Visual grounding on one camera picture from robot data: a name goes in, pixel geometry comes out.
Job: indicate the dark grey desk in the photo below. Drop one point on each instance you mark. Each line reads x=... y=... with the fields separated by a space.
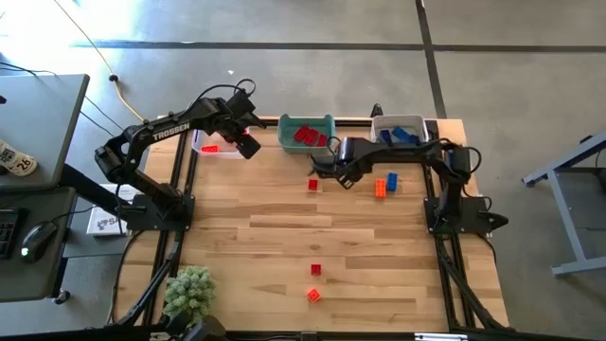
x=33 y=284

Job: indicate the black table clamp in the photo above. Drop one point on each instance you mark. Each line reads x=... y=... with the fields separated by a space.
x=376 y=110

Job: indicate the small orange block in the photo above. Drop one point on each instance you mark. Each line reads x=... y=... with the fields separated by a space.
x=313 y=295

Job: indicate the white printed booklet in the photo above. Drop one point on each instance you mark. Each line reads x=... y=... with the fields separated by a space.
x=104 y=222

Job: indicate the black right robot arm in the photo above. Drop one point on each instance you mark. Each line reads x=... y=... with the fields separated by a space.
x=407 y=151

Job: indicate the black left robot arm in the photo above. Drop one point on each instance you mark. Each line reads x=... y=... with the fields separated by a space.
x=165 y=133

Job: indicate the green artificial plant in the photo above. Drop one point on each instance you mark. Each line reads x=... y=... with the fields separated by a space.
x=189 y=293

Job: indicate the small red block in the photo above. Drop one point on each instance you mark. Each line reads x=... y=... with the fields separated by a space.
x=313 y=184
x=315 y=269

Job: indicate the white paper sheet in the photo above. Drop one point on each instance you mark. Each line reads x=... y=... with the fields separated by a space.
x=127 y=192

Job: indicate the white plastic bin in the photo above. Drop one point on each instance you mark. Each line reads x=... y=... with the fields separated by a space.
x=407 y=122

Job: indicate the orange long block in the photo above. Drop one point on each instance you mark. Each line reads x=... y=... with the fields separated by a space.
x=380 y=188

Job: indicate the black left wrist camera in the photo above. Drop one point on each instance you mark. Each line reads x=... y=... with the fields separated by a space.
x=248 y=147

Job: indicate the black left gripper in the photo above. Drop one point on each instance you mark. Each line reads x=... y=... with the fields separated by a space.
x=237 y=116

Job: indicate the black keyboard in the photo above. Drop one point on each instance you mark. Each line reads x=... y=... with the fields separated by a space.
x=7 y=234

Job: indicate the clear plastic bin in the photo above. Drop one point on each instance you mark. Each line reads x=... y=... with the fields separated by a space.
x=208 y=139

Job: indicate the black rounded object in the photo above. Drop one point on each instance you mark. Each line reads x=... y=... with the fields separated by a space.
x=206 y=330

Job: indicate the silver aluminium bar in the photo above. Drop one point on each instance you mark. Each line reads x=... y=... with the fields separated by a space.
x=440 y=337

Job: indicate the teal plastic bin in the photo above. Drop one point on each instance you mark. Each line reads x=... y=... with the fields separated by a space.
x=286 y=124

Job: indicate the light grey desk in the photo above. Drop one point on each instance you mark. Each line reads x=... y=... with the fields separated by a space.
x=38 y=113

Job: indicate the black computer mouse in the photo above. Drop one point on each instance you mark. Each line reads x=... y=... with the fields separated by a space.
x=38 y=239

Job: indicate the grey metal table frame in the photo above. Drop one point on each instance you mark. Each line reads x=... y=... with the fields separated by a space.
x=574 y=237

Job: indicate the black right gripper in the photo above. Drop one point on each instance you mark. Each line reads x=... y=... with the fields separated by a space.
x=350 y=158

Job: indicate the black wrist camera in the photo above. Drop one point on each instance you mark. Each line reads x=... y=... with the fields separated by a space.
x=347 y=182
x=248 y=147

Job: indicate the white printed cup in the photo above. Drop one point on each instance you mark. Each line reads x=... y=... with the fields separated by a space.
x=16 y=161

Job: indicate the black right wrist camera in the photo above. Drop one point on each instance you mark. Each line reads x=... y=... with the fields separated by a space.
x=347 y=182

